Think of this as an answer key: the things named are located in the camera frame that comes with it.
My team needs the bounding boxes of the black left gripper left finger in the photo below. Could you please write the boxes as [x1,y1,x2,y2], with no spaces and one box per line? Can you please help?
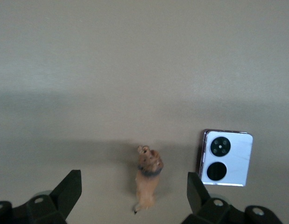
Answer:
[0,169,83,224]

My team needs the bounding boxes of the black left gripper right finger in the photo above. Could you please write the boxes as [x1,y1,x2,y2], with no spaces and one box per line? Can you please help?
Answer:
[181,172,283,224]

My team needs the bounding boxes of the lilac flip phone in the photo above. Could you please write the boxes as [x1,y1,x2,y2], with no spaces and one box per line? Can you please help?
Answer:
[197,128,254,188]

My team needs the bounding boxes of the brown lion statue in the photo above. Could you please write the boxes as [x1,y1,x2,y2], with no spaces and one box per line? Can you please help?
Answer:
[132,145,165,215]

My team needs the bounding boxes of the brown table cover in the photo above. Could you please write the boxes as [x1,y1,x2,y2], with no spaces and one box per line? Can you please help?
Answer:
[0,0,289,224]

